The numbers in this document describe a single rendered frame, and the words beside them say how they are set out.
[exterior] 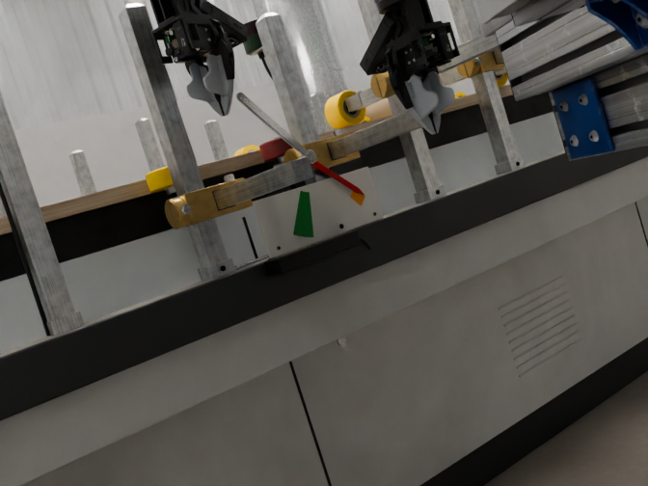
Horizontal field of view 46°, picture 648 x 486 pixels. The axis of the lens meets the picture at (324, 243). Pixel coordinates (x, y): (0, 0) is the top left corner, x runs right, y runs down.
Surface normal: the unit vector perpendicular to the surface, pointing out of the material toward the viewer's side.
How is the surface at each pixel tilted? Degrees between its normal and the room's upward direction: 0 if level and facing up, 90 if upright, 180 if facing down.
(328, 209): 90
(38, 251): 90
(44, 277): 90
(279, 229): 90
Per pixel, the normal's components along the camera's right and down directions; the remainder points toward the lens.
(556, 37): -0.94, 0.31
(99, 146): 0.63, -0.15
